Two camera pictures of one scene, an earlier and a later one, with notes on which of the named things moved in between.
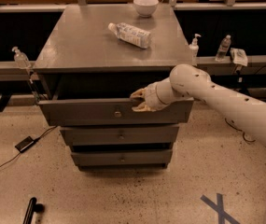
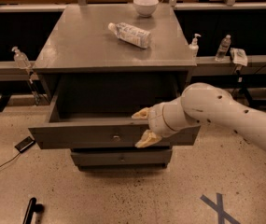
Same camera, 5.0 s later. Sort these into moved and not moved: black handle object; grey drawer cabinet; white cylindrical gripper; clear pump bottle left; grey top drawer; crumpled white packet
Moved: white cylindrical gripper; grey top drawer
Not moved: crumpled white packet; grey drawer cabinet; clear pump bottle left; black handle object
